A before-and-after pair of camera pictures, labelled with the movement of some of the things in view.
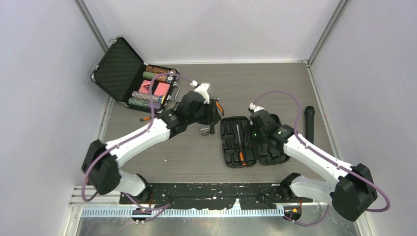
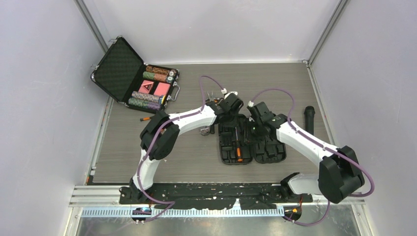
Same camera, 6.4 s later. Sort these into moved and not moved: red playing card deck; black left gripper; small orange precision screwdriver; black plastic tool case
Moved: black left gripper
Not moved: red playing card deck; black plastic tool case; small orange precision screwdriver
